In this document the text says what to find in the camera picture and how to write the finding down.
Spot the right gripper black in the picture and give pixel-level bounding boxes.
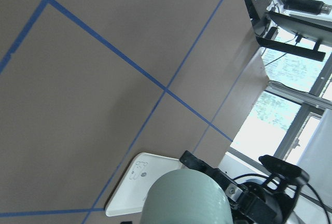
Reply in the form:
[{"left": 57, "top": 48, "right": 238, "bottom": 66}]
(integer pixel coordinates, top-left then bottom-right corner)
[{"left": 179, "top": 150, "right": 296, "bottom": 223}]

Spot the light green cup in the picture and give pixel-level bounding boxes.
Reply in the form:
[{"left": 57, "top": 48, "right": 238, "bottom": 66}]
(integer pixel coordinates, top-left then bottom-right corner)
[{"left": 140, "top": 169, "right": 233, "bottom": 223}]

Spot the cream rabbit tray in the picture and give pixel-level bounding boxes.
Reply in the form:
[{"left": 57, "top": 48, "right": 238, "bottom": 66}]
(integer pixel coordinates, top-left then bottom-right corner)
[{"left": 105, "top": 152, "right": 183, "bottom": 217}]

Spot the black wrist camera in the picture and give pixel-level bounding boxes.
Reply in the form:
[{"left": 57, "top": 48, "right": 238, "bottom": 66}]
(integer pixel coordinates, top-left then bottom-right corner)
[{"left": 258, "top": 155, "right": 310, "bottom": 186}]

